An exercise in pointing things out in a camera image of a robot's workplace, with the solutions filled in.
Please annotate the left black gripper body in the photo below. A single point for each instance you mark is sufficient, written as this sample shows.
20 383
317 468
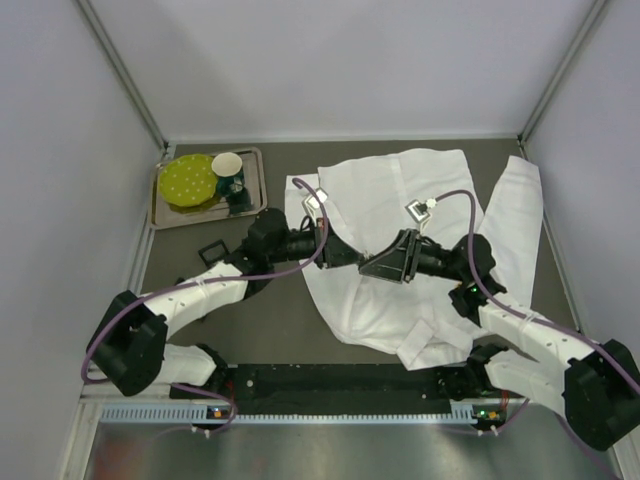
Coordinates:
325 248

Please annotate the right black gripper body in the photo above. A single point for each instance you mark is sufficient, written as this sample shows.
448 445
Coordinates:
409 257

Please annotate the white shirt garment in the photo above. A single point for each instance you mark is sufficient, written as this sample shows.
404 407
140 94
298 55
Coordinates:
367 203

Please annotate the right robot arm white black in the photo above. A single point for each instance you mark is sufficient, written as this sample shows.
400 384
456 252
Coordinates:
593 386

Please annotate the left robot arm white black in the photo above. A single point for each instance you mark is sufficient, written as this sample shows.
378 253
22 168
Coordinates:
130 346

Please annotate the silver metal tray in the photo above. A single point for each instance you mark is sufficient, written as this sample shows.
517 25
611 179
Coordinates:
250 201

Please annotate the white cup dark base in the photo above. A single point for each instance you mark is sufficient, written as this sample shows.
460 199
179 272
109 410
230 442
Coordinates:
228 168

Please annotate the green polka dot plate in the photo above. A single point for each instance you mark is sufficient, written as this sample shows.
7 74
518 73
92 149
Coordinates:
187 181

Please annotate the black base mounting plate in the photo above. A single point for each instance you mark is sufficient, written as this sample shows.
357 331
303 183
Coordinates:
348 389

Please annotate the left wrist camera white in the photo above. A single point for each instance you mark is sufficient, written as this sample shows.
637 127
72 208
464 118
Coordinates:
312 203

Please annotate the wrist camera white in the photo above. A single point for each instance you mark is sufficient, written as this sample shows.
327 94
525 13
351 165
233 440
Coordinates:
421 211
312 203

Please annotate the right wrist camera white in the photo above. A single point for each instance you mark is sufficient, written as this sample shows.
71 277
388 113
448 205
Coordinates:
421 211

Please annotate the black square frame left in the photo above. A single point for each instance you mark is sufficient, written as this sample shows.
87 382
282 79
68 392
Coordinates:
213 253

